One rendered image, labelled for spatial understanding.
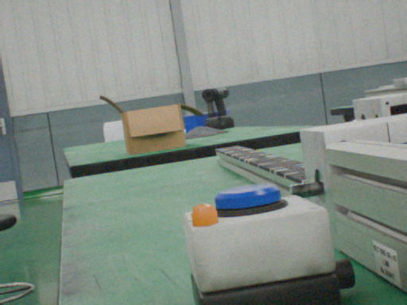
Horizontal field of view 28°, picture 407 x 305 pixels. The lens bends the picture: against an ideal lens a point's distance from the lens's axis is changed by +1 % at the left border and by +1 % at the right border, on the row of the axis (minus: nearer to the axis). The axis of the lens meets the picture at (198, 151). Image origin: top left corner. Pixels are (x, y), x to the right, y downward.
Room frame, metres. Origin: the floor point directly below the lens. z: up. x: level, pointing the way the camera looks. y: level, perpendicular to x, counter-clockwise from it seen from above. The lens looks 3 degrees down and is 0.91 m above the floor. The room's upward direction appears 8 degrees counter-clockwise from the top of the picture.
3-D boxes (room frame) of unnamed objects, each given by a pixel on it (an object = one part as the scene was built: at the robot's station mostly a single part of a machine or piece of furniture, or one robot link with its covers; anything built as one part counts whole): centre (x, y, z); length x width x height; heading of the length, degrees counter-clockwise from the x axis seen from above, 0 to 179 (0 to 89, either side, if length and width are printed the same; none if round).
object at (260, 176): (1.30, -0.09, 0.79); 0.96 x 0.04 x 0.03; 4
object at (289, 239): (0.50, -0.03, 0.81); 0.10 x 0.08 x 0.06; 94
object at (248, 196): (0.50, -0.03, 0.84); 0.04 x 0.04 x 0.02
